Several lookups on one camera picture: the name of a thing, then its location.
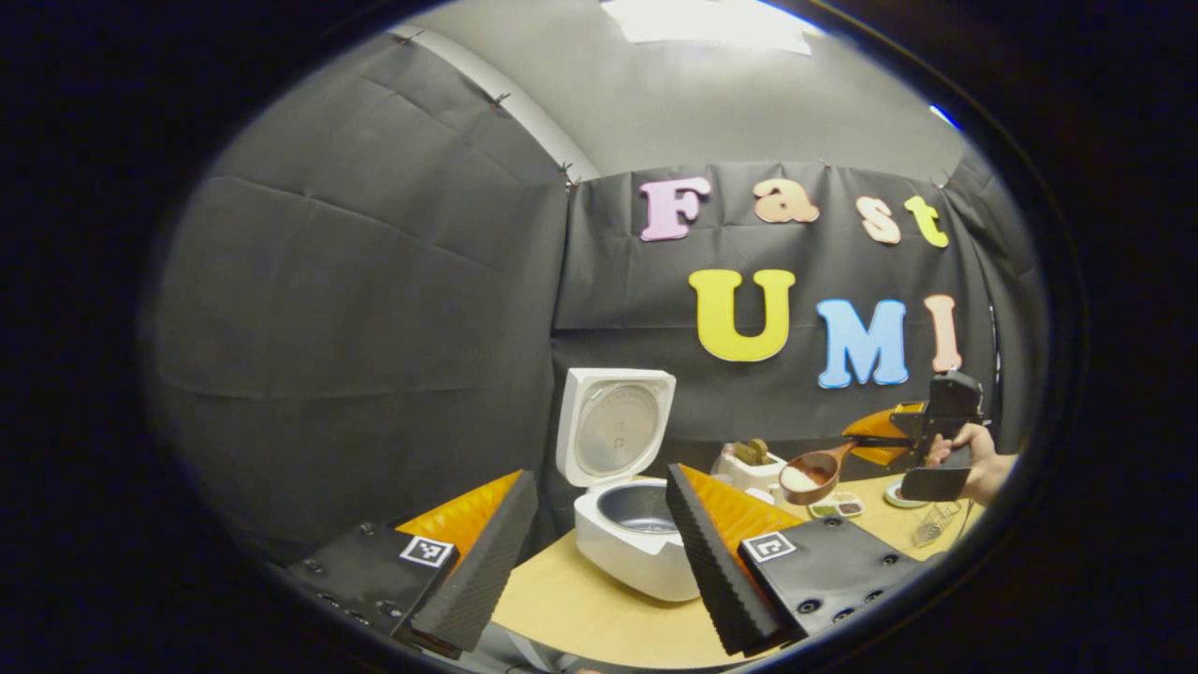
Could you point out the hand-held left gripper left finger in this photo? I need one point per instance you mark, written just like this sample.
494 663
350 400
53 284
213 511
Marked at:
477 571

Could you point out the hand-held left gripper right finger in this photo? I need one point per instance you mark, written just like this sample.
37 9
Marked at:
716 571

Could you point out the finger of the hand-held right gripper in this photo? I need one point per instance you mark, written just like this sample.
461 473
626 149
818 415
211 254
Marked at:
884 455
884 421

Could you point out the brown wooden spoon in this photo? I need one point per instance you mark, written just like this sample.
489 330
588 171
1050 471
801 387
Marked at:
810 477

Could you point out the white rice cooker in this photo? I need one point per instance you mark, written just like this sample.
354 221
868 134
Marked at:
627 548

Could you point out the pale green plate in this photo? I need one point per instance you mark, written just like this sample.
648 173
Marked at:
898 496

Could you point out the white divided grain dish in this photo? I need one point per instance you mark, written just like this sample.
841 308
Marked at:
838 507

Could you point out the white toaster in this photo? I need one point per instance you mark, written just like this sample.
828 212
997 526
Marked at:
749 476

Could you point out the brown bread slices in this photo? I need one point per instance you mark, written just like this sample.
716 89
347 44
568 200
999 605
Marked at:
751 451

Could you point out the black backdrop cloth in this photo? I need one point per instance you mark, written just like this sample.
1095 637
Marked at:
374 309

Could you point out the ceiling light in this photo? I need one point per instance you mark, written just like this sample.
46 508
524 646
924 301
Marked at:
711 23

